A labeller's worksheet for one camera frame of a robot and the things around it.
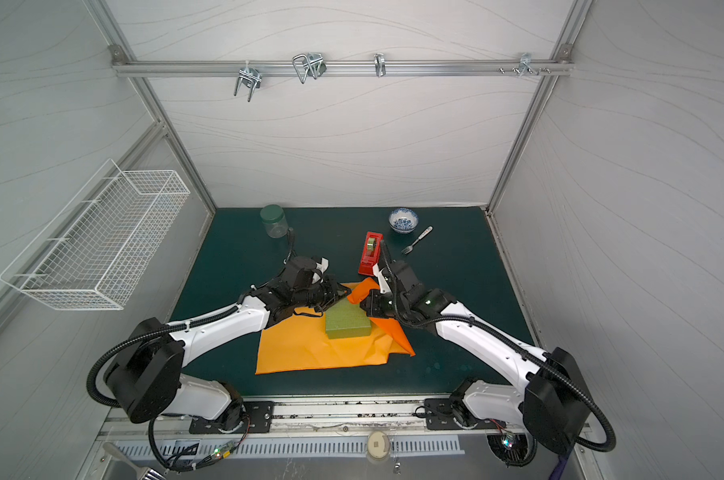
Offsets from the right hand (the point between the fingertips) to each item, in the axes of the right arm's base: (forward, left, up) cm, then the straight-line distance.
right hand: (364, 297), depth 78 cm
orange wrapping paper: (-8, +19, -16) cm, 26 cm away
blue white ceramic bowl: (+41, -12, -14) cm, 45 cm away
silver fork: (+28, -14, -14) cm, 34 cm away
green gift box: (-3, +5, -8) cm, 10 cm away
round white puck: (-32, -5, -4) cm, 32 cm away
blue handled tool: (-33, -47, -16) cm, 60 cm away
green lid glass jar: (+32, +35, -5) cm, 47 cm away
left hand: (+4, +2, -1) cm, 4 cm away
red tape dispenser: (+22, 0, -11) cm, 25 cm away
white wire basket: (-2, +62, +19) cm, 65 cm away
